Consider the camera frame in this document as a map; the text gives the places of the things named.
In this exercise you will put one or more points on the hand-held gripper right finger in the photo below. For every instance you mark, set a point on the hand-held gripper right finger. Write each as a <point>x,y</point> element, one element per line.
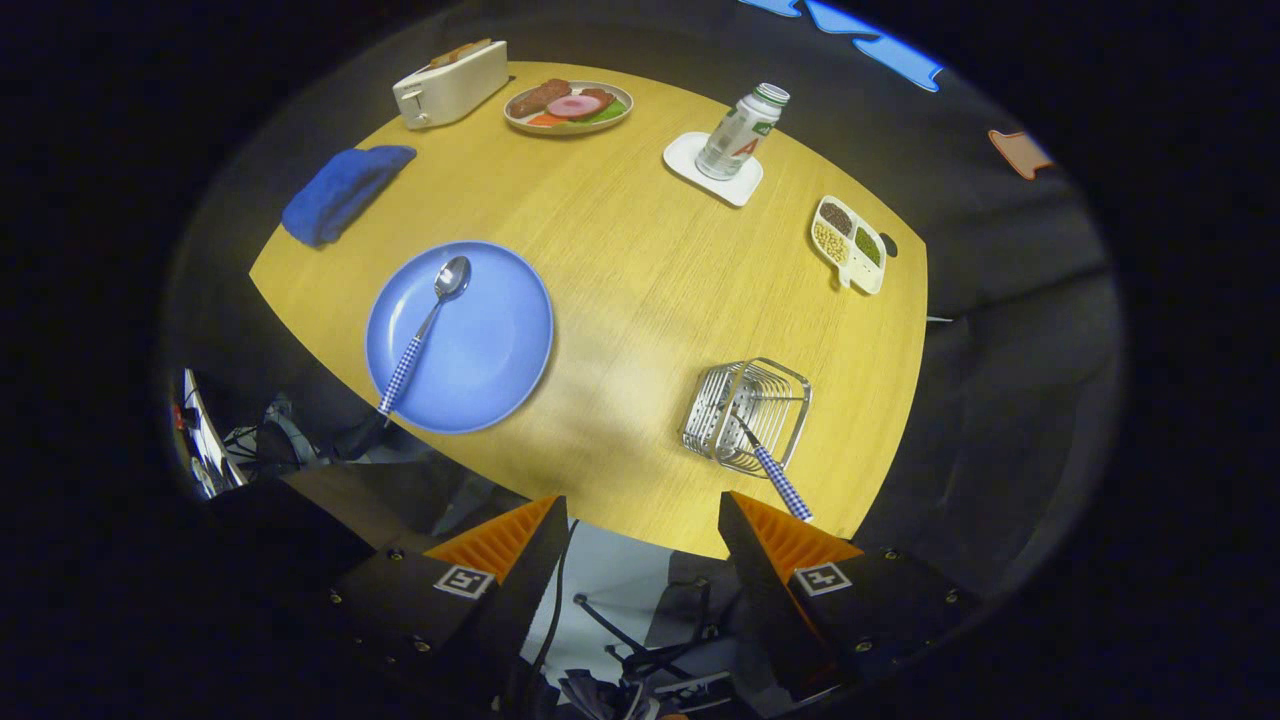
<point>765,600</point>

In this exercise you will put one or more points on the white divided snack tray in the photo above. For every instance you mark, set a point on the white divided snack tray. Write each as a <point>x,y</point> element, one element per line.
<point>848,245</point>

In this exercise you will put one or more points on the white oval food plate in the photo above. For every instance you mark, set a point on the white oval food plate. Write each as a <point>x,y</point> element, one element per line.
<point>572,129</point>

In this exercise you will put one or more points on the white drink bottle green cap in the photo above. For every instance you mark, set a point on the white drink bottle green cap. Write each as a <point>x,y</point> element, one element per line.
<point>735,140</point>

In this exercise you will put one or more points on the white square coaster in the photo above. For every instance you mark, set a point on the white square coaster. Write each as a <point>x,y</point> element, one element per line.
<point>685,155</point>

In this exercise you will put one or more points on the blue folded cloth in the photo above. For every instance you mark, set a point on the blue folded cloth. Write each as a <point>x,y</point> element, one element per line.
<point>340,195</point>

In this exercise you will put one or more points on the brown meat piece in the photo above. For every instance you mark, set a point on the brown meat piece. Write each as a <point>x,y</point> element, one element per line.
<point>540,98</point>

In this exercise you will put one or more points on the pink ham slice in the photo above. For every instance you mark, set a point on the pink ham slice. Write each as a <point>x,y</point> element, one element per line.
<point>574,106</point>

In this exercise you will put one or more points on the green lettuce leaf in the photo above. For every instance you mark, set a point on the green lettuce leaf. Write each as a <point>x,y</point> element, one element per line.
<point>610,113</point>

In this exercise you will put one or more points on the brown toast slice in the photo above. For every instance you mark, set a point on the brown toast slice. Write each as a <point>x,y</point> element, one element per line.
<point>460,52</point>

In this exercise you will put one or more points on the blue round plate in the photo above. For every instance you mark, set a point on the blue round plate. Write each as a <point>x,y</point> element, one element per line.
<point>490,340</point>

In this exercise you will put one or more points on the white toaster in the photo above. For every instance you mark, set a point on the white toaster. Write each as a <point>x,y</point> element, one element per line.
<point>455,90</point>

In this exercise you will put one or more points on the white flat board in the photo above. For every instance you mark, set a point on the white flat board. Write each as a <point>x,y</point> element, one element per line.
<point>205,440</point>

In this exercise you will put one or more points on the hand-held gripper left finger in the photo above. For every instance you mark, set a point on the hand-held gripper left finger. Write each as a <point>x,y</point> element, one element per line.
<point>525,600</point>

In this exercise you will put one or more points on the black stand legs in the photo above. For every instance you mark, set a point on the black stand legs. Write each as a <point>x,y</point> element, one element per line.
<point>640,655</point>

